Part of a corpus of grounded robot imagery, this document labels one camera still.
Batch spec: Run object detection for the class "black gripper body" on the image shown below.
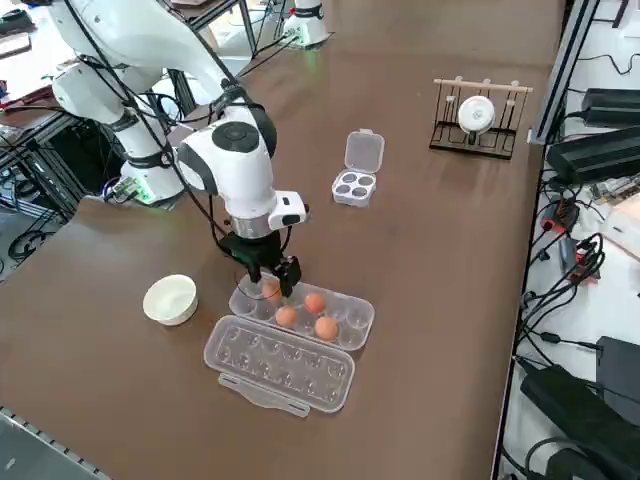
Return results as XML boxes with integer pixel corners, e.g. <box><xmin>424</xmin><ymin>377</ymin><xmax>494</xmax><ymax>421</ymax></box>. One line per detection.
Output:
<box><xmin>219</xmin><ymin>231</ymin><xmax>286</xmax><ymax>269</ymax></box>

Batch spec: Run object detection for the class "transparent twelve-slot egg tray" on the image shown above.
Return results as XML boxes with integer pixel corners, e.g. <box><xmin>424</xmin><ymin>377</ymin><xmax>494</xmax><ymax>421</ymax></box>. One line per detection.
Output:
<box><xmin>202</xmin><ymin>272</ymin><xmax>376</xmax><ymax>417</ymax></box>

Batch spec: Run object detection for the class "small four-slot egg tray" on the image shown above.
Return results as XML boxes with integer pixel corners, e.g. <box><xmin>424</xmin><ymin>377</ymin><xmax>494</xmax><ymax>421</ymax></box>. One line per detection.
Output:
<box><xmin>330</xmin><ymin>128</ymin><xmax>386</xmax><ymax>209</ymax></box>

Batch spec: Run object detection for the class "white bowl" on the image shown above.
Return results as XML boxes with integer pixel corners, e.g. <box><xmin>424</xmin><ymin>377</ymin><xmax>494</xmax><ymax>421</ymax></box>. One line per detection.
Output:
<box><xmin>142</xmin><ymin>273</ymin><xmax>200</xmax><ymax>327</ymax></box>

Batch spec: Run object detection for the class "white cup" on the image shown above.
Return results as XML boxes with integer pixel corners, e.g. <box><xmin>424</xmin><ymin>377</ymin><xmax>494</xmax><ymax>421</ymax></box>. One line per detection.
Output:
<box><xmin>457</xmin><ymin>94</ymin><xmax>496</xmax><ymax>136</ymax></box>

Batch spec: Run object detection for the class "wooden rack rod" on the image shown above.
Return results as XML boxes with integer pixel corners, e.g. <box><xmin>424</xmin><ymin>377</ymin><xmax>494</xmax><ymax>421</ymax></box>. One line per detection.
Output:
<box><xmin>432</xmin><ymin>78</ymin><xmax>534</xmax><ymax>95</ymax></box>

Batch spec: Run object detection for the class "red black charger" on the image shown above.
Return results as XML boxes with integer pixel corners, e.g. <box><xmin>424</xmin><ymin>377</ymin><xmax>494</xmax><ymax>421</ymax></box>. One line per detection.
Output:
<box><xmin>542</xmin><ymin>197</ymin><xmax>581</xmax><ymax>234</ymax></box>

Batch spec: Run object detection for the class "black power adapter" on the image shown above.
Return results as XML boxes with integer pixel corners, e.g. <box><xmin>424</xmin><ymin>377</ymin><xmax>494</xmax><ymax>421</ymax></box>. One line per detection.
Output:
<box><xmin>582</xmin><ymin>87</ymin><xmax>640</xmax><ymax>129</ymax></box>
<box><xmin>519</xmin><ymin>363</ymin><xmax>640</xmax><ymax>480</ymax></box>
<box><xmin>545</xmin><ymin>125</ymin><xmax>640</xmax><ymax>186</ymax></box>

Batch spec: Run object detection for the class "black box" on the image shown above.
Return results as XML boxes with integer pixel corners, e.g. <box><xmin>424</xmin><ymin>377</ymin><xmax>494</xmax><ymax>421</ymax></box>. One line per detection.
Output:
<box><xmin>596</xmin><ymin>335</ymin><xmax>640</xmax><ymax>426</ymax></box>

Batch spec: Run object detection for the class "black wrist cable bundle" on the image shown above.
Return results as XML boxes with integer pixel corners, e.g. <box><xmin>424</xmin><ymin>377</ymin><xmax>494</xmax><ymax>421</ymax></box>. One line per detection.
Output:
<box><xmin>62</xmin><ymin>0</ymin><xmax>294</xmax><ymax>281</ymax></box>

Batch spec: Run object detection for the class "black wire cup rack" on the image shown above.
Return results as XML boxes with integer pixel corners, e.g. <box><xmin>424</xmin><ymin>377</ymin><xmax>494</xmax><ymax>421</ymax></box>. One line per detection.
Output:
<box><xmin>428</xmin><ymin>77</ymin><xmax>534</xmax><ymax>161</ymax></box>

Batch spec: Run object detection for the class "silver aluminium frame post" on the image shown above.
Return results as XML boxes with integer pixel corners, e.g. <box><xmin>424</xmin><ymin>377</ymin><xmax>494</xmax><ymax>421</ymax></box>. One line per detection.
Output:
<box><xmin>529</xmin><ymin>0</ymin><xmax>601</xmax><ymax>146</ymax></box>

